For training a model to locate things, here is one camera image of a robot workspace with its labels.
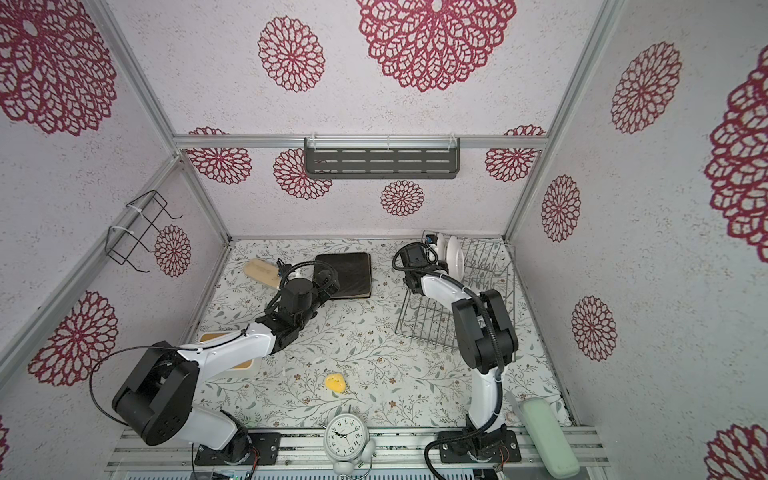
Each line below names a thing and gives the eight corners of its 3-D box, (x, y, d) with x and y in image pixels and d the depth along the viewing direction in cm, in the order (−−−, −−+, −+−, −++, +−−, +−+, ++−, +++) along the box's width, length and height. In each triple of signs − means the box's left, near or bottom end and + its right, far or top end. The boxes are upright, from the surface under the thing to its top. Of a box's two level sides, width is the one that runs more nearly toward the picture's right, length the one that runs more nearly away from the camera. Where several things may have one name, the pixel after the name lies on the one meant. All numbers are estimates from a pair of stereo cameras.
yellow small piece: (326, 392, 85) (324, 389, 82) (327, 377, 87) (326, 373, 85) (345, 392, 85) (344, 389, 82) (346, 377, 87) (345, 373, 85)
